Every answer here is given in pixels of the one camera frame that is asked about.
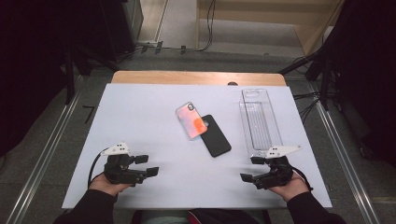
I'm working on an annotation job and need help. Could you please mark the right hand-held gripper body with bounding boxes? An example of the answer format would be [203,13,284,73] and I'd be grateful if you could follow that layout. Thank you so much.
[253,145,303,190]

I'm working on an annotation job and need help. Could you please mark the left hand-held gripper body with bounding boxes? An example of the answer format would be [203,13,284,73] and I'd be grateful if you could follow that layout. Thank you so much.
[100,142,148,188]

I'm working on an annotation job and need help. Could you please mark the clear plastic tray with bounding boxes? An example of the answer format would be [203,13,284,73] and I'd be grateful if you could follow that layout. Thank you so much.
[238,88,284,158]

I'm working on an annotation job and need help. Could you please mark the black phone case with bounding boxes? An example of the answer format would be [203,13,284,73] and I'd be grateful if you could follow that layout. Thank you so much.
[199,114,233,159]

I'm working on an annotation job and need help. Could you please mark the pink phone case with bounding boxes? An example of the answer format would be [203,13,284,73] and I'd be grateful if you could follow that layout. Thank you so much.
[175,101,208,141]

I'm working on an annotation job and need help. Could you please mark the person's right hand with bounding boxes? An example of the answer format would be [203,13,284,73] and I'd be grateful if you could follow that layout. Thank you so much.
[269,171,310,203]

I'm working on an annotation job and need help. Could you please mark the person's left hand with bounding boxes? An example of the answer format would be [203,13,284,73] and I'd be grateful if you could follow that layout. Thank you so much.
[89,173,134,197]

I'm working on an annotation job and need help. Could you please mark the white table board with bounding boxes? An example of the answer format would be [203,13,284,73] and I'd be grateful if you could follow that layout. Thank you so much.
[61,83,332,209]

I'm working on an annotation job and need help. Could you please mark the wooden table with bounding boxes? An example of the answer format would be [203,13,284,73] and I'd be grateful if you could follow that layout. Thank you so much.
[110,70,288,87]

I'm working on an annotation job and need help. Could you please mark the black metal stand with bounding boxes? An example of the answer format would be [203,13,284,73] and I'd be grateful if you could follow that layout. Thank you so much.
[278,46,332,110]
[64,46,120,105]

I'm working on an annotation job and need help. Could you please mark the dark curtain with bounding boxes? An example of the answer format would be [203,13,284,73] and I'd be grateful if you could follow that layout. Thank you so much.
[0,0,106,158]
[323,0,396,167]

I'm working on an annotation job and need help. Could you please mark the black cabinet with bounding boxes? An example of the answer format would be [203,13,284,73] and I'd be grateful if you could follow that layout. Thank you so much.
[99,0,144,62]

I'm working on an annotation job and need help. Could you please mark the light wooden shelf unit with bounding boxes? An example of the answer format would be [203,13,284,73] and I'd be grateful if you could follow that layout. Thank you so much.
[195,0,345,57]

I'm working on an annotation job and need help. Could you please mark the right hand-held gripper cable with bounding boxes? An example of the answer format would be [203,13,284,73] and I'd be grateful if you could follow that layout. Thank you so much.
[291,167,314,191]

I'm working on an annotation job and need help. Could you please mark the hand-held gripper cable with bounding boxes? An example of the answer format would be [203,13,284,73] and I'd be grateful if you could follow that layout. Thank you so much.
[291,167,314,191]
[88,147,110,189]

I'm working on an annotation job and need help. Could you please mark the left hand-held gripper cable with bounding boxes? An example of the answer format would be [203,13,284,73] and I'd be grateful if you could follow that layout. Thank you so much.
[88,147,110,189]

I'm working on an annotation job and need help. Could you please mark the metal floor rail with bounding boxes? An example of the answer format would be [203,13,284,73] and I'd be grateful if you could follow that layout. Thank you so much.
[312,82,381,224]
[5,76,84,224]

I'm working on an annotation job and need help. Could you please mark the black floor cables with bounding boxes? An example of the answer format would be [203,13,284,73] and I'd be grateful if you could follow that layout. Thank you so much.
[292,91,323,123]

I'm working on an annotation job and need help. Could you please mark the hanging black cables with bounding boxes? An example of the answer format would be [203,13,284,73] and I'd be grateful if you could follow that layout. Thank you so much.
[204,0,218,52]

